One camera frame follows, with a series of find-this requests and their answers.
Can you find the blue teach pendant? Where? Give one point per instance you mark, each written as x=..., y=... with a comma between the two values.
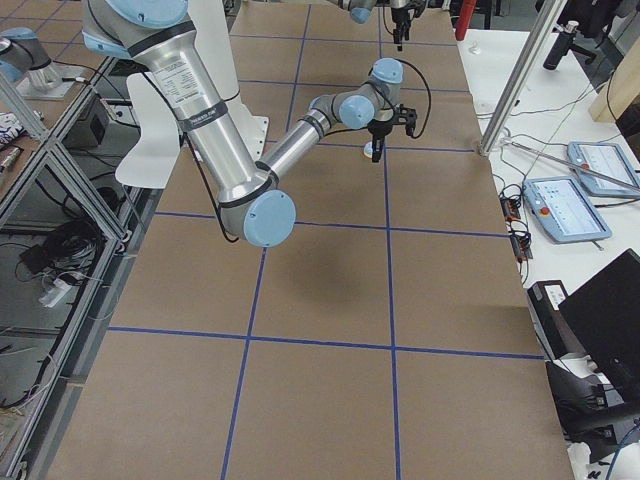
x=608, y=159
x=564, y=211

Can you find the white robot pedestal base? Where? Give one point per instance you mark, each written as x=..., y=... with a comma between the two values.
x=252, y=128

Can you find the red fire extinguisher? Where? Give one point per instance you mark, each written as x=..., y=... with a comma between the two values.
x=465, y=15

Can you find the white plastic chair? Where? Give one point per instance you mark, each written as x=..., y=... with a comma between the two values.
x=150, y=162

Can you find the blue teach pendant far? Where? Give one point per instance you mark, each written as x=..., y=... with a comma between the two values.
x=608, y=159

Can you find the blue desk bell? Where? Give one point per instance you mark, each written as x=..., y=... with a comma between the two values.
x=368, y=150

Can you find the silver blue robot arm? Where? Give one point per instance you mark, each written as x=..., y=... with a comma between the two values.
x=360, y=10
x=186, y=48

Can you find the black white device box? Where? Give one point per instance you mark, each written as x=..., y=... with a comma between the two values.
x=555, y=337

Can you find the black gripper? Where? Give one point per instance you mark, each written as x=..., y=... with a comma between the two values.
x=380, y=130
x=400, y=14

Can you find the blue teach pendant near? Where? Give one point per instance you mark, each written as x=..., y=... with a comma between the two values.
x=564, y=211

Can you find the aluminium frame post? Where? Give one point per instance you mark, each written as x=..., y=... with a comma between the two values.
x=536, y=39

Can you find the black laptop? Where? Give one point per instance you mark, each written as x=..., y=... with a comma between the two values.
x=604, y=315

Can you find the black monitor stand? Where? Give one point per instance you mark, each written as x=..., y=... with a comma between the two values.
x=589, y=410

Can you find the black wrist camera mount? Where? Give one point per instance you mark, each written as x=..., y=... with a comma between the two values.
x=405, y=117

